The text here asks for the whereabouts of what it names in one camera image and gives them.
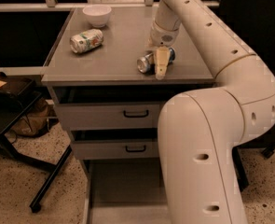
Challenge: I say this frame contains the black drawer handle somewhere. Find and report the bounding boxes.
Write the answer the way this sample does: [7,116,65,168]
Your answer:
[123,110,149,119]
[125,146,146,153]

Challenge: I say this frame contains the grey middle drawer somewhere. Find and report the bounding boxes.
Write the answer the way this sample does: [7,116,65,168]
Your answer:
[71,128,158,160]

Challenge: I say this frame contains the black middle drawer handle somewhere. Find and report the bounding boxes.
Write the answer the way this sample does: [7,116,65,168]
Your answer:
[125,146,146,153]

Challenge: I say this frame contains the black laptop case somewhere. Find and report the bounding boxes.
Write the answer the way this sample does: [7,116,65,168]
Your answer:
[0,74,35,100]

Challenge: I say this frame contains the blue silver redbull can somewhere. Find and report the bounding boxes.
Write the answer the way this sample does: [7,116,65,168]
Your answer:
[137,48,175,74]

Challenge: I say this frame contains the brown bag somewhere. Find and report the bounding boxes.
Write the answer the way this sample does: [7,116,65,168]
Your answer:
[11,98,51,137]

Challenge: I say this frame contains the black top drawer handle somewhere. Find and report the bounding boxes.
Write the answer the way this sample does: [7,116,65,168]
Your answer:
[123,110,149,119]

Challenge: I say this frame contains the grey top drawer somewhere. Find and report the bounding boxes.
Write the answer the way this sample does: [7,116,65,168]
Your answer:
[52,85,166,131]

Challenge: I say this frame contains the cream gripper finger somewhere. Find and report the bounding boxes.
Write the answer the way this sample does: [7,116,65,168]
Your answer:
[155,63,168,80]

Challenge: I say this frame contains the grey open bottom drawer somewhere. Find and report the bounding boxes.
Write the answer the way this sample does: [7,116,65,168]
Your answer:
[83,158,172,224]

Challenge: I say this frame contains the grey drawer cabinet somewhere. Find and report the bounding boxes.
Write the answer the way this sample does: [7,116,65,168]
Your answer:
[41,6,215,224]

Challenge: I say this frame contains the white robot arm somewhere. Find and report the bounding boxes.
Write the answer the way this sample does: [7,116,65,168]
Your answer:
[150,0,275,224]

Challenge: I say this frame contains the white bowl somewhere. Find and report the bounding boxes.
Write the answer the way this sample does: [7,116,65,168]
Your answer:
[83,5,112,28]

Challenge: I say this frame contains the green white soda can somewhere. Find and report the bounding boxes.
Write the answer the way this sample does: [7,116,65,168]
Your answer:
[70,29,103,54]

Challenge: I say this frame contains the black side table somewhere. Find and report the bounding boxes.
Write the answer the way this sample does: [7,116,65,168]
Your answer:
[0,75,73,214]

